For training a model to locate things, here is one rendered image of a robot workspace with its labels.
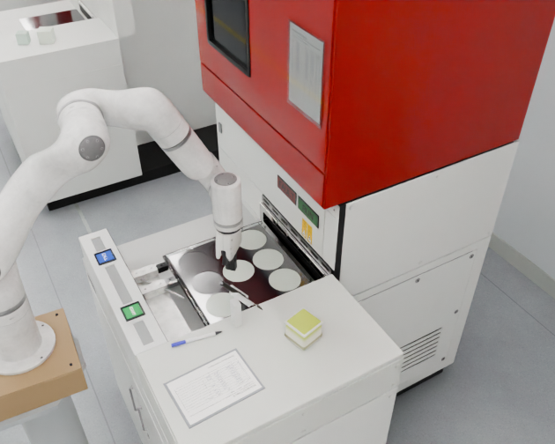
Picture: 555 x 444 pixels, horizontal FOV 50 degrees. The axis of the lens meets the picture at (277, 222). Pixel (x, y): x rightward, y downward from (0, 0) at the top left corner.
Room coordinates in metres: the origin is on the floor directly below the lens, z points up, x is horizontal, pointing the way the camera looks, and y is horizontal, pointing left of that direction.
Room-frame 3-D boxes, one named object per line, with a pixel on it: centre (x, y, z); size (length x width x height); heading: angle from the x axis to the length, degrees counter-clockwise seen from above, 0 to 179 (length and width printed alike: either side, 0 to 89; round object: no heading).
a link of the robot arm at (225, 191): (1.33, 0.14, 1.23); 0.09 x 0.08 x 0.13; 21
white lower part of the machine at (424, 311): (1.83, -0.27, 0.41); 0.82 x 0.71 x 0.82; 30
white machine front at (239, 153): (1.66, 0.02, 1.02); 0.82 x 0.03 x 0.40; 30
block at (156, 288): (1.31, 0.38, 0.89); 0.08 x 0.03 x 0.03; 120
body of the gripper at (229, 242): (1.33, 0.14, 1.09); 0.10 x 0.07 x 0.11; 163
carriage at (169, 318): (1.24, 0.35, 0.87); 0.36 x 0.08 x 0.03; 30
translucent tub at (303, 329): (1.06, -0.07, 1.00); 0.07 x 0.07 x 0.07; 44
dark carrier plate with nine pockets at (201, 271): (1.39, 0.12, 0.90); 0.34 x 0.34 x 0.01; 30
